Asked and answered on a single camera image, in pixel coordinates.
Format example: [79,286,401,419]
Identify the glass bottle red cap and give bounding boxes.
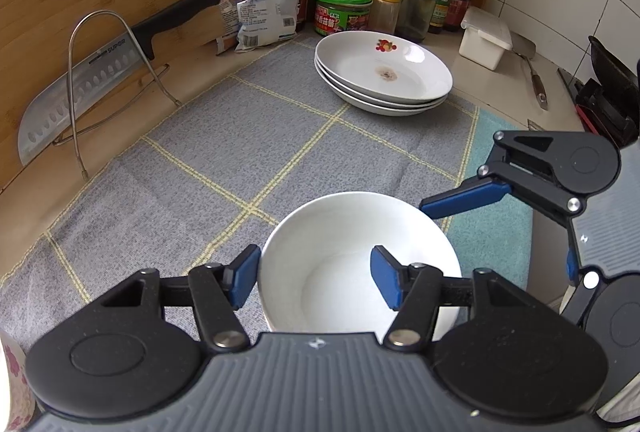
[397,0,441,45]

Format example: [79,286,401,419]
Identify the white plastic lidded box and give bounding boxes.
[458,6,513,71]

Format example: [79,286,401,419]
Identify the orange and white bag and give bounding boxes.
[215,0,266,57]

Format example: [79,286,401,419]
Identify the metal spatula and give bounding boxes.
[512,34,549,111]

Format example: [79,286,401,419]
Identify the grey and teal checked towel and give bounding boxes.
[0,34,533,348]

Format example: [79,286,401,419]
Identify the green lid sauce jar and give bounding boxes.
[313,0,374,37]

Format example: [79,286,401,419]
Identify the yellow lid spice jar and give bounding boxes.
[373,0,402,35]

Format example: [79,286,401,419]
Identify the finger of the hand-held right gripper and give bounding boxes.
[559,248,602,329]
[419,131,587,226]

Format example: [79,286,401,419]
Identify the metal wire rack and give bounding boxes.
[52,10,183,179]

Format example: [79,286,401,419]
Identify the black kitchen appliance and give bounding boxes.
[557,36,640,147]

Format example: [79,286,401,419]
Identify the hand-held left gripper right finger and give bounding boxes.
[370,246,533,354]

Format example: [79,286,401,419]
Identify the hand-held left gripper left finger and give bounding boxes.
[97,244,263,354]

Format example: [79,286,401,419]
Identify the white floral bowl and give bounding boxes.
[0,327,38,432]
[259,192,463,343]

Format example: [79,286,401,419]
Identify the white plate one fruit print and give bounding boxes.
[322,76,448,117]

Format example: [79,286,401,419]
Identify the white plate brown stain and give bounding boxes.
[315,30,454,105]

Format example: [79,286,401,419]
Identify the white and blue bag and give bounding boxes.
[234,0,307,52]

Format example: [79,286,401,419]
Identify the white plate two fruit prints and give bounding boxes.
[315,62,451,111]

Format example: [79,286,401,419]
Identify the black handled kitchen knife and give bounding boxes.
[17,0,222,167]

